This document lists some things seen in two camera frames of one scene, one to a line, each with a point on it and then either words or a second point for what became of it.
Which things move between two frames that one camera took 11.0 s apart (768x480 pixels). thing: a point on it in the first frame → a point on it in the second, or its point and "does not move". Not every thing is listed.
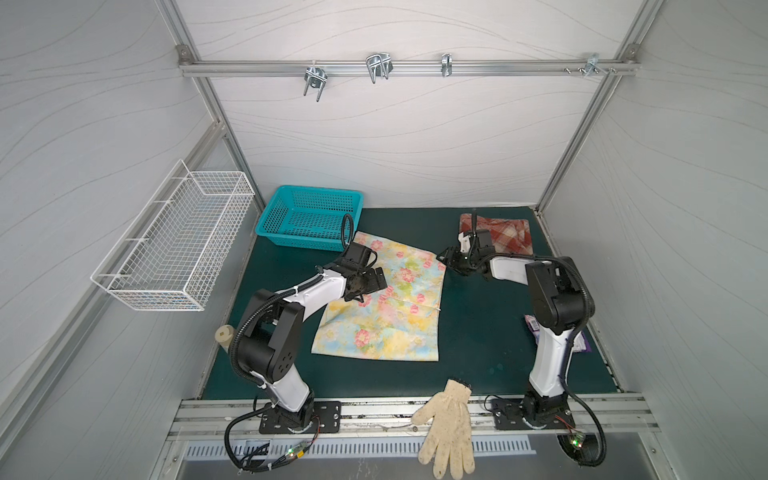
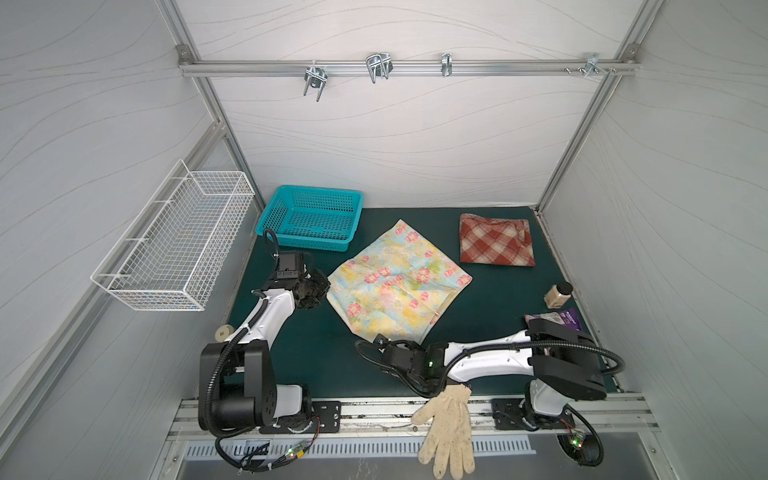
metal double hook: x=379 y=64 does not move
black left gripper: x=373 y=284 → x=321 y=284
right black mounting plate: x=509 y=414 does not move
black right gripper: x=455 y=258 → x=387 y=350
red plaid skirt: x=507 y=235 does not move
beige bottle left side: x=224 y=335 does not move
